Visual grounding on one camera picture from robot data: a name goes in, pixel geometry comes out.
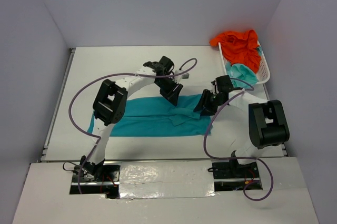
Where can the orange t-shirt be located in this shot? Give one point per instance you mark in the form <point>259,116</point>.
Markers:
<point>239,48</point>

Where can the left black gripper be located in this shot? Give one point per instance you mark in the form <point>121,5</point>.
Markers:
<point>173,96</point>

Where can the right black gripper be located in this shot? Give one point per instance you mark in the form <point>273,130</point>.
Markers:
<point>204,102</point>

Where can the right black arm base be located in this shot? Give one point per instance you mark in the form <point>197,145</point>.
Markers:
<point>230,176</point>

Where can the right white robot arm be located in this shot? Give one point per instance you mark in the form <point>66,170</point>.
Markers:
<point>267,124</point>

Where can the white plastic basket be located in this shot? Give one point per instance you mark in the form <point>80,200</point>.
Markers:
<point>263,74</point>

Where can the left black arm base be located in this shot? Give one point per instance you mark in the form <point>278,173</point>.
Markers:
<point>105,181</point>

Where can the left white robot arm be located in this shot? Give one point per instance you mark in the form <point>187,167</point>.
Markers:
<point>110,104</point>

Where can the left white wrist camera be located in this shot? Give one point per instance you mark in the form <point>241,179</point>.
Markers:
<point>179,75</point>

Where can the teal t-shirt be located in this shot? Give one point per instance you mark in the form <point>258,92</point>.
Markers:
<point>156,117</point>

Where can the silver foil tape sheet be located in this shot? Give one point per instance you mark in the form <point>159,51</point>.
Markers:
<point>166,179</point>

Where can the light turquoise t-shirt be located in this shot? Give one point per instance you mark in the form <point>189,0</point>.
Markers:
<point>242,72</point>

